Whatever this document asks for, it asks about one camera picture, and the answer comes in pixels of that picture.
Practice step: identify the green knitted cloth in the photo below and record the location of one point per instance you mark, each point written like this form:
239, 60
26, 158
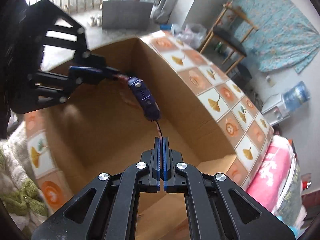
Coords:
26, 199

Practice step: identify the purple kids smartwatch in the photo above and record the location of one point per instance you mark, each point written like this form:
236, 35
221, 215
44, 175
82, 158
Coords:
144, 98

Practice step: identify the blue water jug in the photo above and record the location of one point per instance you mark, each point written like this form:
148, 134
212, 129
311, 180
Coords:
296, 97

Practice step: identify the white fluffy blanket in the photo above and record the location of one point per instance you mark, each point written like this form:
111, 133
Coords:
15, 169

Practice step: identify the white shoes pair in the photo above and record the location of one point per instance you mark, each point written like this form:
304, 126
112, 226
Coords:
95, 21

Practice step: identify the brown cardboard box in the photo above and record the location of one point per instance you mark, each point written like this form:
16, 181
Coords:
133, 178

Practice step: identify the wooden chair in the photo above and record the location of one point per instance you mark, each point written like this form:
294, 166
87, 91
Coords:
225, 37

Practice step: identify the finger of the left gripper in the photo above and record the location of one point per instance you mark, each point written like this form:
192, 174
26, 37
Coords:
58, 87
82, 56

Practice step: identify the white plastic bag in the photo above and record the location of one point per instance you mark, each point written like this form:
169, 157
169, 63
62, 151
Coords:
193, 34

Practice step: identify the dark grey cabinet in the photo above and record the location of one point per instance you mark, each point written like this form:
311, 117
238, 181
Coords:
126, 14

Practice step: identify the grey curtain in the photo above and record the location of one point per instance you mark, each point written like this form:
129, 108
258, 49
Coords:
162, 13

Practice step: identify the ginkgo pattern tablecloth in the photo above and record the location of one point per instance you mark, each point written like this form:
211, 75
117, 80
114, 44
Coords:
200, 92

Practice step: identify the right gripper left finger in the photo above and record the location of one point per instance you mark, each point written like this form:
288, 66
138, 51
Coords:
107, 207

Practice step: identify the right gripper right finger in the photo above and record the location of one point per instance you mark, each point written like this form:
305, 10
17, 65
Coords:
217, 208

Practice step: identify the pink floral blanket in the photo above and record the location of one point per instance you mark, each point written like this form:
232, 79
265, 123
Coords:
270, 179

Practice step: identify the white water dispenser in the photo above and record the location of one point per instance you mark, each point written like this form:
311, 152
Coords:
274, 110

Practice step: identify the floral teal wall cloth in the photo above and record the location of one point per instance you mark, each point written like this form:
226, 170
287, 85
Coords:
285, 38

